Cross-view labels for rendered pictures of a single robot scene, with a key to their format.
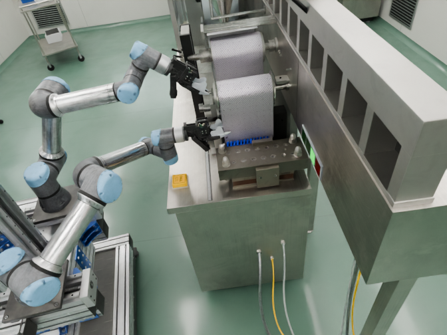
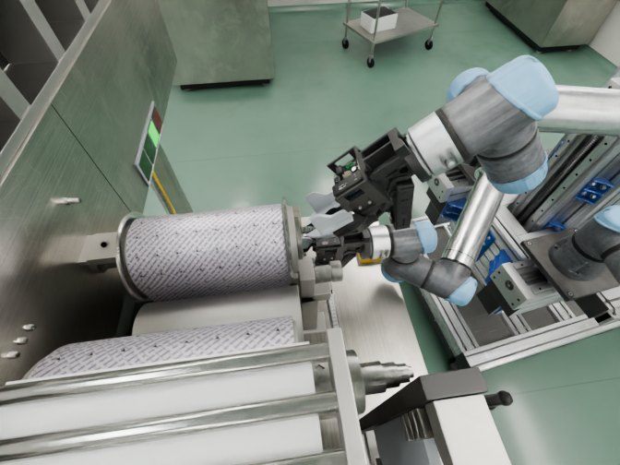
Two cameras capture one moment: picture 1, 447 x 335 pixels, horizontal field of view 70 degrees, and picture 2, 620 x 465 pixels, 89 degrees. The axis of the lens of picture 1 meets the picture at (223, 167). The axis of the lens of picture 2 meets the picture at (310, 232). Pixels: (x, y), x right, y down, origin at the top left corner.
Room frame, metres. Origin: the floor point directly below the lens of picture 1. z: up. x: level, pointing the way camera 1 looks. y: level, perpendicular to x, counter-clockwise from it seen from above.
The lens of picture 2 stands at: (1.60, -0.03, 1.70)
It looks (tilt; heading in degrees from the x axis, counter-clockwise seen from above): 55 degrees down; 171
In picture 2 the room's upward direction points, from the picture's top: straight up
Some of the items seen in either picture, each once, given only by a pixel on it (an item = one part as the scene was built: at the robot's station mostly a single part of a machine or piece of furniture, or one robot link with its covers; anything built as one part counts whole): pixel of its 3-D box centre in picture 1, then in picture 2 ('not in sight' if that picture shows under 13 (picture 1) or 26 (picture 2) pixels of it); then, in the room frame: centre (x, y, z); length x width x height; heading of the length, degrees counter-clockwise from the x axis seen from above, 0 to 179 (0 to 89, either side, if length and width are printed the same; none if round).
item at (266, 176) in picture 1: (267, 177); not in sight; (1.02, -0.19, 0.96); 0.10 x 0.03 x 0.11; 89
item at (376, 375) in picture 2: (193, 57); (385, 375); (1.54, 0.06, 1.33); 0.06 x 0.03 x 0.03; 89
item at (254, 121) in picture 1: (248, 123); not in sight; (1.23, -0.14, 1.11); 0.23 x 0.01 x 0.18; 89
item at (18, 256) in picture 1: (14, 268); not in sight; (0.73, 0.83, 0.98); 0.13 x 0.12 x 0.14; 51
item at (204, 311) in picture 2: not in sight; (226, 329); (1.41, -0.15, 1.17); 0.26 x 0.12 x 0.12; 89
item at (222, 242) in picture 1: (227, 124); not in sight; (2.23, -0.09, 0.43); 2.52 x 0.64 x 0.86; 179
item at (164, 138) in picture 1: (163, 137); (408, 239); (1.24, 0.25, 1.11); 0.11 x 0.08 x 0.09; 89
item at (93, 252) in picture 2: (281, 79); (101, 247); (1.28, -0.32, 1.28); 0.06 x 0.05 x 0.02; 89
